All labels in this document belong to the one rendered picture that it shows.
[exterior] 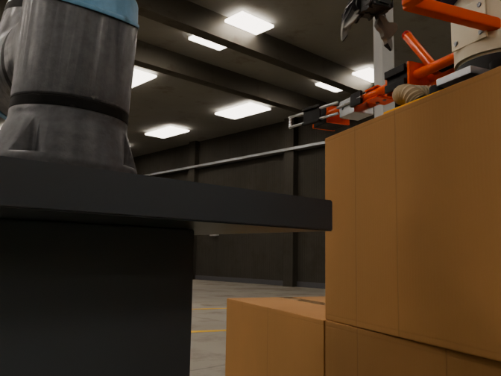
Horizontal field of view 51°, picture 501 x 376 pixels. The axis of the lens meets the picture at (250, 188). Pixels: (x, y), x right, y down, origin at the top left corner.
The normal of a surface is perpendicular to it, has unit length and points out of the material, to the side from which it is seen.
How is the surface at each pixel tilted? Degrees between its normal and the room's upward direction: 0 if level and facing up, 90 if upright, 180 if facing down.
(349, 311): 90
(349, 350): 90
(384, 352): 90
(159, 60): 90
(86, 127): 73
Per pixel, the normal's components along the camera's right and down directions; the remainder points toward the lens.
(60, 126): 0.24, -0.42
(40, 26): -0.33, -0.13
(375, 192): -0.94, -0.06
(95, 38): 0.62, -0.04
